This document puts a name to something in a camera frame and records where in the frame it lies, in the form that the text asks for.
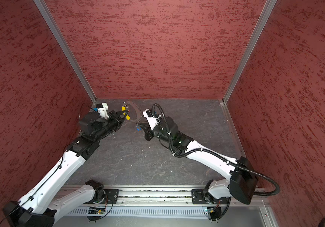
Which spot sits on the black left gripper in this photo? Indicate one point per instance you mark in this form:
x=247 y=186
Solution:
x=115 y=116

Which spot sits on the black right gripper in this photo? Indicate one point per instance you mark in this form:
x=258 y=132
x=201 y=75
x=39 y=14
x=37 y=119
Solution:
x=149 y=132

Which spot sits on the yellow capped key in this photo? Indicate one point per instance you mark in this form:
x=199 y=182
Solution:
x=125 y=111

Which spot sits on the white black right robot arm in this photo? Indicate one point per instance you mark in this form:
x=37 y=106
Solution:
x=238 y=180

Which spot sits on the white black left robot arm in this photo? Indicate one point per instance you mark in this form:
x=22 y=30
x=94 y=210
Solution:
x=36 y=208

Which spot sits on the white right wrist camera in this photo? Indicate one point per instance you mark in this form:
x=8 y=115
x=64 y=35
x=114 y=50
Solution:
x=151 y=119

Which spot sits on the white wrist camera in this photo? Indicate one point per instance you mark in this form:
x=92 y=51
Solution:
x=102 y=110
x=151 y=119

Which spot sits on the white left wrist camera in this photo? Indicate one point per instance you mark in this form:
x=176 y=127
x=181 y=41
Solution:
x=102 y=110

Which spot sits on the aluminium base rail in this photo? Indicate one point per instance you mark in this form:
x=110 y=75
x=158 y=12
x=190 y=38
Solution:
x=155 y=195

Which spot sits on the aluminium corner post left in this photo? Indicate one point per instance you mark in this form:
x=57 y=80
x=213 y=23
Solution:
x=47 y=16

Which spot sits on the aluminium corner post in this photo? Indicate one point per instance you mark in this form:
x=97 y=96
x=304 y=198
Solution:
x=262 y=20
x=47 y=16

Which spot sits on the aluminium corner post right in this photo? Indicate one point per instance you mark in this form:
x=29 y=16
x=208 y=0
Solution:
x=262 y=20

